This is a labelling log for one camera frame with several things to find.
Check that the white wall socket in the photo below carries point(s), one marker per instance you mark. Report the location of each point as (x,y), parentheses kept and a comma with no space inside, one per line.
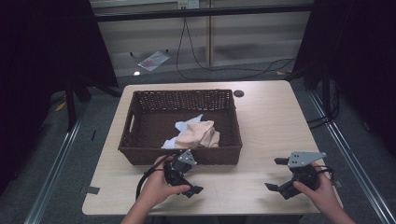
(188,3)

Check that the black curtain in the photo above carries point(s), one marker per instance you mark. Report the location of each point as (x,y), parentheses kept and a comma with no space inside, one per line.
(40,62)
(361,62)

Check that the wooden vertical post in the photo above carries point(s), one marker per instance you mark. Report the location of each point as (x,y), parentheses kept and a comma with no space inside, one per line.
(210,37)

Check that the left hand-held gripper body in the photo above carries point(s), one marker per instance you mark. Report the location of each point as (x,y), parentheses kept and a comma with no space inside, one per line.
(176,169)

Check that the metal floor rail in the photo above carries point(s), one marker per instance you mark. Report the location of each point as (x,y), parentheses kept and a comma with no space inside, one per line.
(355,161)
(53,174)

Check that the grey tape piece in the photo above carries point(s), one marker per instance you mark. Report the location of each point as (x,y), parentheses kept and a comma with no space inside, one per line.
(92,190)

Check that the person's left hand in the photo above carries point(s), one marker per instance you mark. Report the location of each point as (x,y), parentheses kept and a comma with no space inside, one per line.
(155,189)

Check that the light blue cloth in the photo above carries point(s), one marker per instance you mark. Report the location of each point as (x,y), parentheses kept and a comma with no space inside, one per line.
(183,125)

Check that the person's right hand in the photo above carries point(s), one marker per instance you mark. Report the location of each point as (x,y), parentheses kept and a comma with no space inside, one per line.
(322,193)

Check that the brown wicker basket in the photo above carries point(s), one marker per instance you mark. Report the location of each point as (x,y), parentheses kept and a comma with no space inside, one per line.
(149,124)

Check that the black horizontal bar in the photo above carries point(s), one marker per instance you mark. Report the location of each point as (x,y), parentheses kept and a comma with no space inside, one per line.
(202,13)

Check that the black metal stand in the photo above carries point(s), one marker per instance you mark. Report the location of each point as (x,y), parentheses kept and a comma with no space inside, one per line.
(70,105)
(326,93)

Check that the beige cloth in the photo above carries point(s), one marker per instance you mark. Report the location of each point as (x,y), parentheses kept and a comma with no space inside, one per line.
(196,133)

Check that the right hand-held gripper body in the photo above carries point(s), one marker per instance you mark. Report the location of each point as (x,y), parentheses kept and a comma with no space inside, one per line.
(303,159)

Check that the black round table grommet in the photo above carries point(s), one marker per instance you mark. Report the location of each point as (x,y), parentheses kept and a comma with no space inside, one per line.
(238,93)

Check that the printed paper sheet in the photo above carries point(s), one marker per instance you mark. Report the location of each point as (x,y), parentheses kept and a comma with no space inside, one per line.
(154,60)

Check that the black tape strip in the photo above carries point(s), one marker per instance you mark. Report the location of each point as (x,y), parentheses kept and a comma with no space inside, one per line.
(93,135)

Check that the yellow tape piece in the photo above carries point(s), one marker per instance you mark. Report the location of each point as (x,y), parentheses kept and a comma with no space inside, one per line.
(60,106)

